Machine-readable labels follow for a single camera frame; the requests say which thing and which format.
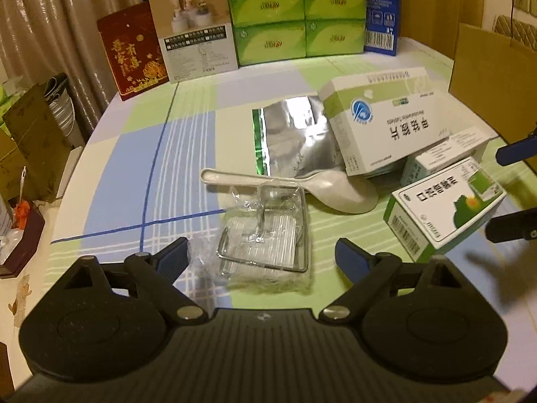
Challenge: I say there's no long white slim box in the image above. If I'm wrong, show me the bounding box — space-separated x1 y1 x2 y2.
400 127 491 186

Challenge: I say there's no green white medicine box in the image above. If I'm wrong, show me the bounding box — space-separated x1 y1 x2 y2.
383 156 506 263

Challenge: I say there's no white plastic spoon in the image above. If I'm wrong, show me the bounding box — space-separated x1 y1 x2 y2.
199 168 379 215

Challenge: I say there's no wire rack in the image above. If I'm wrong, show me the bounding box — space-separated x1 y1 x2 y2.
188 180 311 294

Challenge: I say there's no large white medicine box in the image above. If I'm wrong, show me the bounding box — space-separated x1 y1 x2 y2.
318 68 450 176

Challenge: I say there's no silver foil pouch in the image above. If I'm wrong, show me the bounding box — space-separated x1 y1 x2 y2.
252 96 344 177

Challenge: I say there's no dark tray with clutter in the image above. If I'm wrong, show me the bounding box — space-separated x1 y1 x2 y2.
0 165 47 280

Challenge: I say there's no brown cardboard box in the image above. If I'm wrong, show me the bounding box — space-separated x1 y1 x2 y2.
449 24 536 144

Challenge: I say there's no checkered tablecloth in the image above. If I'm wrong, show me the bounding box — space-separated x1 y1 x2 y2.
43 39 536 389

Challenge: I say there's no quilted chair cover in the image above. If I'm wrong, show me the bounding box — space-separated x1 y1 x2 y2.
492 15 537 51

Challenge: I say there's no wooden door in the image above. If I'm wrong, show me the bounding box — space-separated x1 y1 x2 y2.
400 0 484 58

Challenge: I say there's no brown paper bag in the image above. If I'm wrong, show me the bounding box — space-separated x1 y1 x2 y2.
1 73 84 201

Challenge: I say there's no blue milk carton box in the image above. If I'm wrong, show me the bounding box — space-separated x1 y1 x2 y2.
364 0 400 56

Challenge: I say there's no red gift box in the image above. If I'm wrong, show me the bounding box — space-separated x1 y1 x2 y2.
96 2 168 101

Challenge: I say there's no white product box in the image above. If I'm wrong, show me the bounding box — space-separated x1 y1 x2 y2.
148 0 239 83

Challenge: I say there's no green tissue box pack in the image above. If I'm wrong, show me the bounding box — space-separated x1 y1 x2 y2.
229 0 367 66

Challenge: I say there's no beige curtain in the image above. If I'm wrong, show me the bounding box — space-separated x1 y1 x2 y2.
1 0 143 136

